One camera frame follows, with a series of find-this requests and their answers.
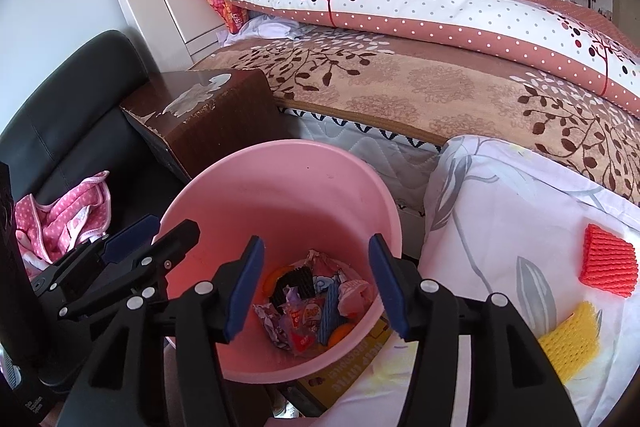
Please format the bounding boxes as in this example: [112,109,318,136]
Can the yellow foam fruit net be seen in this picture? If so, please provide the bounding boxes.
[538,301,600,384]

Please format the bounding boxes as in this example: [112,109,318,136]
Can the red foam fruit net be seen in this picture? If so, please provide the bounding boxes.
[579,223,639,298]

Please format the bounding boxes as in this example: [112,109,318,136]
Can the trash pile in bin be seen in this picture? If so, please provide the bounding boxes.
[253,249,374,358]

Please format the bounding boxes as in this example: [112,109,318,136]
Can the pink plastic trash bin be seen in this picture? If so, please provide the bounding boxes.
[152,138,405,384]

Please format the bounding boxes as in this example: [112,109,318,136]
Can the pink dotted cloth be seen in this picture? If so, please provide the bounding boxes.
[14,170,112,280]

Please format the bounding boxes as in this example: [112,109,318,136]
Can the black leather chair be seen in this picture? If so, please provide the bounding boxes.
[1,30,186,235]

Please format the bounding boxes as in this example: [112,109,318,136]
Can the dark brown nightstand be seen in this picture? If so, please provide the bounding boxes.
[120,69,290,181]

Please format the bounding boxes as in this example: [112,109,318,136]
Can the white floral table cloth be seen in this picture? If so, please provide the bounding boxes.
[319,134,640,427]

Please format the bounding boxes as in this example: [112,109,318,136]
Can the yellow cardboard box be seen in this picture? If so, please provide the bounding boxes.
[278,315,392,417]

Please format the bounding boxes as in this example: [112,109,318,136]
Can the quilted white mattress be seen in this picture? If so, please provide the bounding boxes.
[279,107,439,215]

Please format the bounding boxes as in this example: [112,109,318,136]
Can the brown floral bed sheet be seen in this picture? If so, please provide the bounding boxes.
[194,26,639,202]

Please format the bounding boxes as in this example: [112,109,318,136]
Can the folded dotted red-white quilt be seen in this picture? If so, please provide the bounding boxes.
[228,0,639,116]

